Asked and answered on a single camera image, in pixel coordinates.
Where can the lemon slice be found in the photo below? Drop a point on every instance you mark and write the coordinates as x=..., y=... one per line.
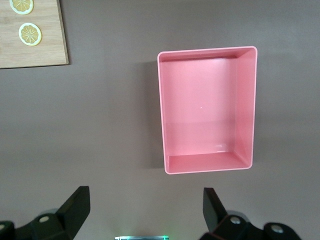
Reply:
x=22, y=6
x=30, y=34

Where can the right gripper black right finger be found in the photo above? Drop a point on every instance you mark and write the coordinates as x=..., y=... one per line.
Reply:
x=220, y=222

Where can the pink plastic bin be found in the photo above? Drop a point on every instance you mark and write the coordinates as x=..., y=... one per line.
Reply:
x=200, y=112

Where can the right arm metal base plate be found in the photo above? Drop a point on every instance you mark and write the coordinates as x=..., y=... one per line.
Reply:
x=141, y=238

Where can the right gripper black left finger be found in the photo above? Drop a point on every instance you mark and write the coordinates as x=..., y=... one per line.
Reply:
x=65, y=220

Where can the wooden cutting board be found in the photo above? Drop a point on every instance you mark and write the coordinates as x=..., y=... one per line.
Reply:
x=45, y=52

